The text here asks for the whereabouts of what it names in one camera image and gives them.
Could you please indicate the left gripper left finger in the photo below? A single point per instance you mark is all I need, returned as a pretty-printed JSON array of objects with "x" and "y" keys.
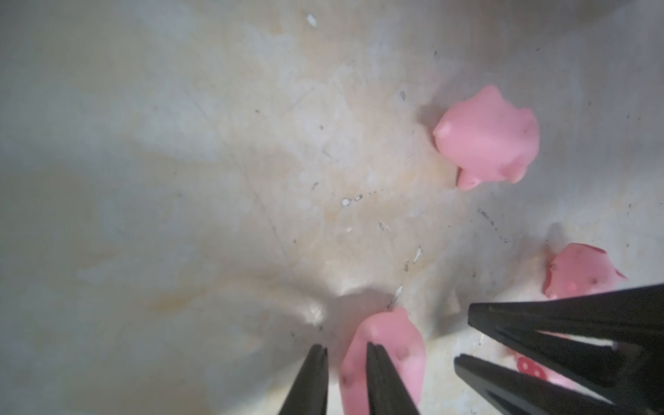
[{"x": 309, "y": 392}]

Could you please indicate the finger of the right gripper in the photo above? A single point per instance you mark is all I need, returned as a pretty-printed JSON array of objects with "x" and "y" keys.
[
  {"x": 611, "y": 343},
  {"x": 511, "y": 392}
]

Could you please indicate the pink pig toy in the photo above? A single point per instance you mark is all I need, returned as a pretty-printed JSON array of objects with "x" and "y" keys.
[
  {"x": 405, "y": 346},
  {"x": 488, "y": 138},
  {"x": 530, "y": 367},
  {"x": 580, "y": 270}
]

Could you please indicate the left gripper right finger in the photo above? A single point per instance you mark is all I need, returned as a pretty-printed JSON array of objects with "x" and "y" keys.
[{"x": 387, "y": 394}]

